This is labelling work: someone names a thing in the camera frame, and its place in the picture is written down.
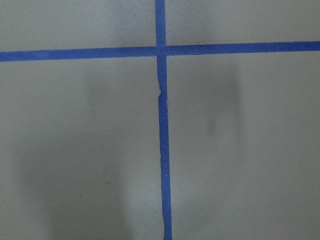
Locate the blue tape strip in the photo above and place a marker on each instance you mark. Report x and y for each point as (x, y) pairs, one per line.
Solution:
(75, 54)
(164, 150)

